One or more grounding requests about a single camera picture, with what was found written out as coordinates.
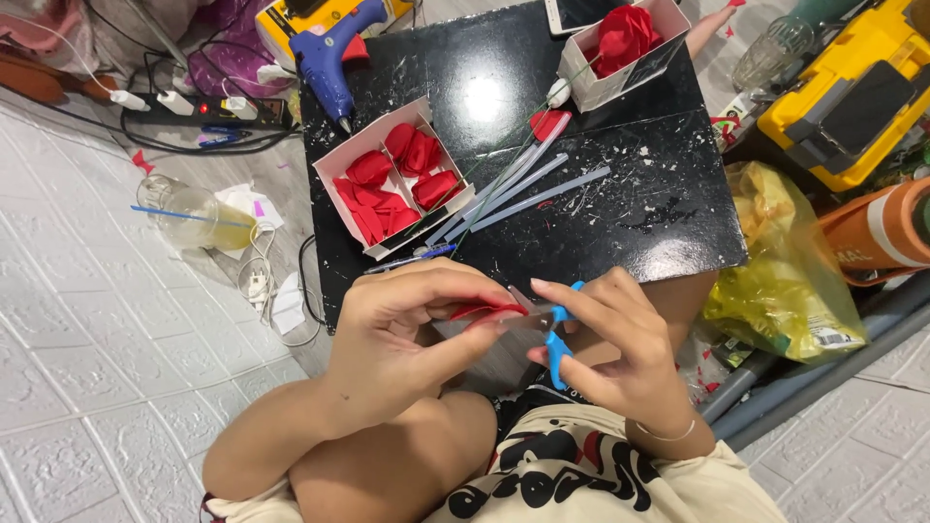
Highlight person's leg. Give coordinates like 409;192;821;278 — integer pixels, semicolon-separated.
288;390;500;523
574;271;721;368

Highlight blue thread snips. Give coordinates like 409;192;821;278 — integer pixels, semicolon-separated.
197;124;253;149

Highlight blue hot glue gun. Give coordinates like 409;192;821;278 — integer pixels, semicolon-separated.
288;0;390;136

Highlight yellow plastic bag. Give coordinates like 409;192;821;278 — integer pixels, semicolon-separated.
702;160;870;365

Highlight black power cable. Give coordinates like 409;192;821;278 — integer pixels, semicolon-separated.
0;44;302;157

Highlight cream printed shirt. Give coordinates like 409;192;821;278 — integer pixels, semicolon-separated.
205;387;790;523

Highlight red paper petal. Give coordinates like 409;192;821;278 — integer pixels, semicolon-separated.
449;301;529;324

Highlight blue ballpoint pen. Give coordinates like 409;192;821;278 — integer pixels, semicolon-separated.
362;243;458;276

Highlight person's left hand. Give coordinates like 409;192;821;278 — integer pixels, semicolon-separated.
323;258;527;427

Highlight pile of red cut petals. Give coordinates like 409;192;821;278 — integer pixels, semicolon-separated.
332;122;464;246

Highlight white square cardboard box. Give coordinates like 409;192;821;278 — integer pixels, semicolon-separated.
557;0;692;114

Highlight red paper rose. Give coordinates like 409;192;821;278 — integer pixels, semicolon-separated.
590;3;665;78

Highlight person's left leg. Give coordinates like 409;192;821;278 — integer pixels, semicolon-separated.
288;390;500;523

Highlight blue handled scissors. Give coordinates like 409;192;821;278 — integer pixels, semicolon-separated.
506;281;587;391

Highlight thin wrist bracelet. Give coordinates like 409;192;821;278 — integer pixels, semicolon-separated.
635;419;698;443

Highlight clear glue stick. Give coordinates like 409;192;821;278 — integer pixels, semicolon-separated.
480;112;574;197
424;142;544;247
442;152;571;244
469;166;612;234

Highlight brown leather item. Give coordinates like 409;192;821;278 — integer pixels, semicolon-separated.
0;53;119;104

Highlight white smartphone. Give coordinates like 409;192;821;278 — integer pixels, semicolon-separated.
544;0;635;36

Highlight person's right hand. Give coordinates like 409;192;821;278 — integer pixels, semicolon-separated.
527;266;700;437

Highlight clear plastic drink cup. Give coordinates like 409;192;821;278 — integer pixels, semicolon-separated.
135;173;257;252

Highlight yellow tool case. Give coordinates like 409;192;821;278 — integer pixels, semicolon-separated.
756;0;930;194

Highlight blue drinking straw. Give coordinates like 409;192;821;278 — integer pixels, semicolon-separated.
130;204;256;228

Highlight loose red petal piece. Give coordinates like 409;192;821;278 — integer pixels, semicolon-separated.
528;109;572;143

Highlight person's right foot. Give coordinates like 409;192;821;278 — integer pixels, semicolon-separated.
685;5;739;61

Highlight purple bag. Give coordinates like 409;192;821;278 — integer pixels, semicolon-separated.
186;0;293;100

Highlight orange rolled mat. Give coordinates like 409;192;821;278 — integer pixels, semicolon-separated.
817;176;930;289

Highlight yellow cardboard box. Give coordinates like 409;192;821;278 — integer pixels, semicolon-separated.
255;0;417;71

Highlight folded white paper piece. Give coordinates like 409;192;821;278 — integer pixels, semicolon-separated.
269;272;307;336

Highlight white cable with plug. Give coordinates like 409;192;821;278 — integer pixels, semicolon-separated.
235;221;323;349

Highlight white divided cardboard box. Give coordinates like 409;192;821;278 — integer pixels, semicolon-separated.
311;96;478;262

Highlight pink cloth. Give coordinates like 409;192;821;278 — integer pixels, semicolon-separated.
0;0;100;74

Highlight thin green wire stem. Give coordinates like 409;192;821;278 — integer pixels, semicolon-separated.
402;54;604;260

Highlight black power strip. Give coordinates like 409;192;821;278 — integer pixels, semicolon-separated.
120;91;295;132

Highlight clear ribbed drinking glass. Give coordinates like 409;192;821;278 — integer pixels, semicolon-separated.
731;15;817;93

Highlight black smartphone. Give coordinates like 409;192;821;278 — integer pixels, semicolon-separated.
820;60;918;158

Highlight person's right leg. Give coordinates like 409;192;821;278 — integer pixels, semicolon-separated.
574;271;721;368

